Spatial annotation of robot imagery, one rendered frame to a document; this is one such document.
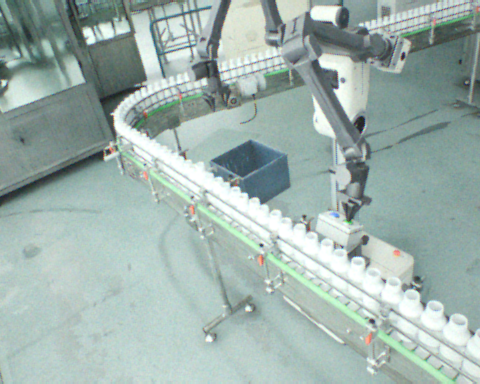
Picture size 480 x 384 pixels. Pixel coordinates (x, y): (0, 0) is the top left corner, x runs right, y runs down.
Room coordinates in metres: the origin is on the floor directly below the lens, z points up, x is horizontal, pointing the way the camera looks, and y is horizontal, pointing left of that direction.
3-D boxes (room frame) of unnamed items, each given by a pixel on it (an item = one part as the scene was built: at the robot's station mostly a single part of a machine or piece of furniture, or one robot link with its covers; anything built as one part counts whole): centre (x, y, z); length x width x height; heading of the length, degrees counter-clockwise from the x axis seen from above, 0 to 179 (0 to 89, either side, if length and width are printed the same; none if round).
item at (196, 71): (1.59, 0.03, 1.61); 0.12 x 0.09 x 0.12; 123
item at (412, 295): (0.68, -0.39, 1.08); 0.06 x 0.06 x 0.17
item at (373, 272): (0.78, -0.33, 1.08); 0.06 x 0.06 x 0.17
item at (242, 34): (5.84, -0.81, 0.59); 1.10 x 0.62 x 1.18; 103
